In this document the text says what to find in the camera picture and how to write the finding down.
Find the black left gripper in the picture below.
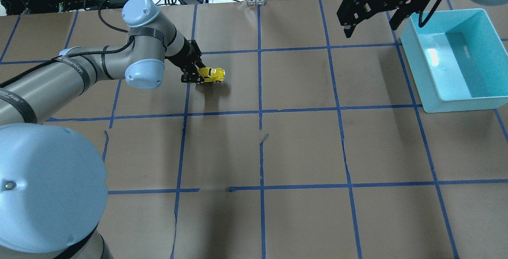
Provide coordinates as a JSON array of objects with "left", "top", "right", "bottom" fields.
[{"left": 167, "top": 39, "right": 204, "bottom": 84}]

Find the yellow beetle toy car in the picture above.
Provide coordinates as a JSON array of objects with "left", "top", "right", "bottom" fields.
[{"left": 197, "top": 67, "right": 225, "bottom": 84}]

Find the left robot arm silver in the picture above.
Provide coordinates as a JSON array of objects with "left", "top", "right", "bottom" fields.
[{"left": 1, "top": 0, "right": 204, "bottom": 259}]

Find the turquoise plastic bin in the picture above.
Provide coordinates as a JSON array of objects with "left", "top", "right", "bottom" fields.
[{"left": 400, "top": 8, "right": 508, "bottom": 113}]

